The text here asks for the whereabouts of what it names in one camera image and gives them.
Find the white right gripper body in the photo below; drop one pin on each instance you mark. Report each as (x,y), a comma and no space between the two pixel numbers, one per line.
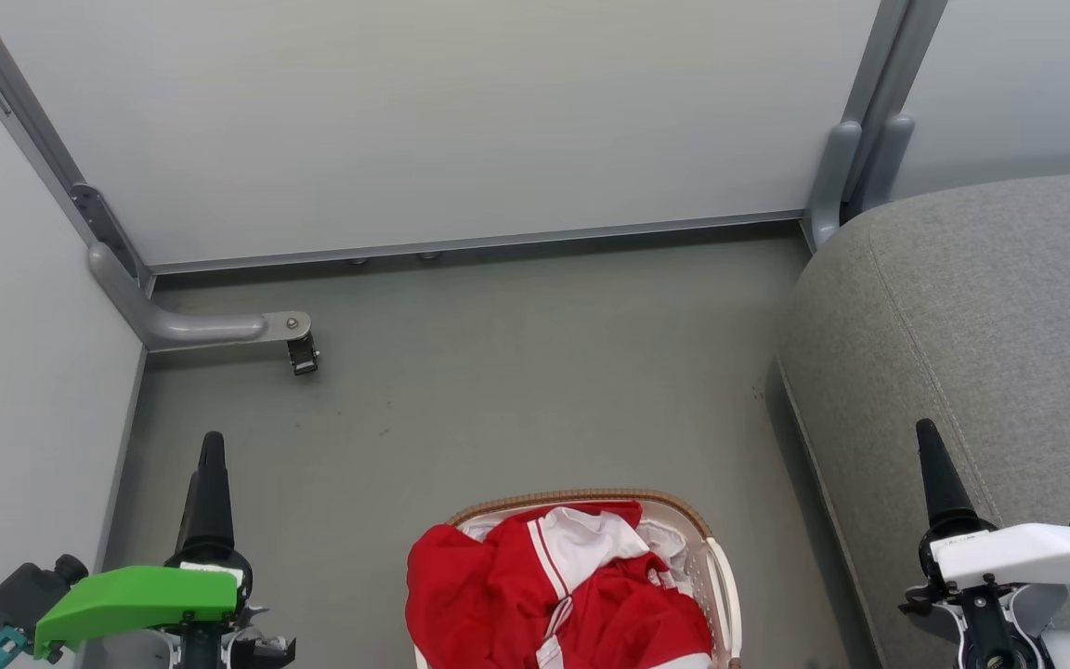
(1027,556)

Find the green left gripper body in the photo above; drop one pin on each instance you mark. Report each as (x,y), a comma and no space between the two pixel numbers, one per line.
(136,599)

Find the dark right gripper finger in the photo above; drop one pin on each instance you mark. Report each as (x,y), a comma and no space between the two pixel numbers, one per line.
(942,483)

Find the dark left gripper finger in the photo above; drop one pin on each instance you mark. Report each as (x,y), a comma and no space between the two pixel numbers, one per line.
(208,502)

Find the red white-striped garment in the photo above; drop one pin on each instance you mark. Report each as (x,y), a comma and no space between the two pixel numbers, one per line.
(479,595)

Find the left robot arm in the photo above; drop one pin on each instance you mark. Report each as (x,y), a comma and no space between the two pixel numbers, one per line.
(205,650)

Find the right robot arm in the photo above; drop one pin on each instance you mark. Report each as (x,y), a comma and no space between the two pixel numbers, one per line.
(990,632)

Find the grey fabric sofa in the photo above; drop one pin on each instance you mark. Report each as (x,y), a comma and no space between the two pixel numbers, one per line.
(1009,325)

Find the black caster brake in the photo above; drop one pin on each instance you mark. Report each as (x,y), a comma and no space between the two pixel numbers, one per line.
(303,355)

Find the white laundry basket brown rim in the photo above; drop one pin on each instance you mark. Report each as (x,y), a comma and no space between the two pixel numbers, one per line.
(726,585)

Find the white cloth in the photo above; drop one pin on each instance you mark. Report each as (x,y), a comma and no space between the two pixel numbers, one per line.
(670,543)

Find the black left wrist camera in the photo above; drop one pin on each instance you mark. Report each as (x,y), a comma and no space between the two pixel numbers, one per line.
(29,595)

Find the grey partition post curved foot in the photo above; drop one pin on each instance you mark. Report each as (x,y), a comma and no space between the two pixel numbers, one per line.
(173,327)

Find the grey panel bottom rail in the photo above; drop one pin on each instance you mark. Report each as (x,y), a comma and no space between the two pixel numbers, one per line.
(479,243)

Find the grey partition post double foot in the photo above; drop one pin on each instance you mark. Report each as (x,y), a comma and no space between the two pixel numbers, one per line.
(869,102)

